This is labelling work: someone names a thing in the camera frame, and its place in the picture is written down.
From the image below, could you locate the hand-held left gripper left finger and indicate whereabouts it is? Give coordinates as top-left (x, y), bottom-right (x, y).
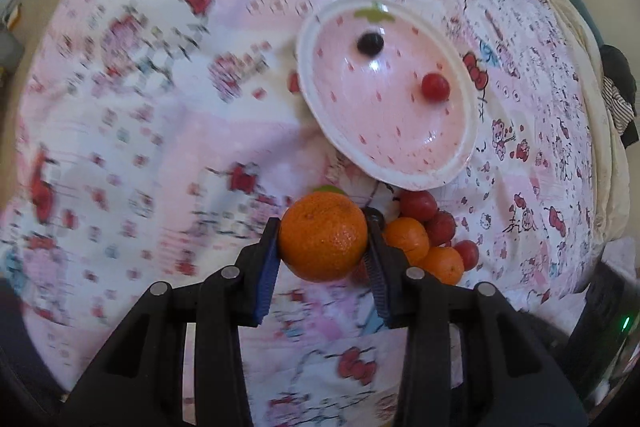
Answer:
top-left (65, 217), bottom-right (281, 427)

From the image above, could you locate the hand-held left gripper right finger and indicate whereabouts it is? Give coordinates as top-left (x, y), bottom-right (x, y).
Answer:
top-left (362, 207), bottom-right (588, 427)

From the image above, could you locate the red strawberry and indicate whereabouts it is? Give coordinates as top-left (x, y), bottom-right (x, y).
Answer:
top-left (350, 259), bottom-right (372, 285)
top-left (425, 210), bottom-right (457, 248)

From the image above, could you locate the mandarin orange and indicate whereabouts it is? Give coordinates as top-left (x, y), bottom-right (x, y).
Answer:
top-left (278, 193), bottom-right (369, 284)
top-left (382, 217), bottom-right (431, 265)
top-left (417, 246), bottom-right (465, 286)

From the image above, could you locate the red cherry tomato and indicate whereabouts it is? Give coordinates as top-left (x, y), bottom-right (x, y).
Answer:
top-left (398, 190), bottom-right (439, 223)
top-left (420, 73), bottom-right (451, 102)
top-left (452, 239), bottom-right (480, 271)

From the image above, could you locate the pink strawberry-print plate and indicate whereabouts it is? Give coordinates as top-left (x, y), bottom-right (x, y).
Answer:
top-left (296, 0), bottom-right (480, 190)

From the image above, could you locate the pink cartoon printed blanket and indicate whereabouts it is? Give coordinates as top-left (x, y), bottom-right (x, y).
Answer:
top-left (0, 0), bottom-right (601, 427)

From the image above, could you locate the cream quilt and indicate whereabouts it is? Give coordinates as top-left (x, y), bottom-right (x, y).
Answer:
top-left (492, 0), bottom-right (631, 313)

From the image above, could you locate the striped cloth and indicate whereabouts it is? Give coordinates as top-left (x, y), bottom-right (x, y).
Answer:
top-left (602, 77), bottom-right (637, 138)

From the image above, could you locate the dark grape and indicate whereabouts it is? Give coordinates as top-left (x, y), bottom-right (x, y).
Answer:
top-left (356, 32), bottom-right (385, 56)

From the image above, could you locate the black clothing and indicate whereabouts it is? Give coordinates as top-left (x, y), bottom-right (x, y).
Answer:
top-left (597, 44), bottom-right (639, 148)

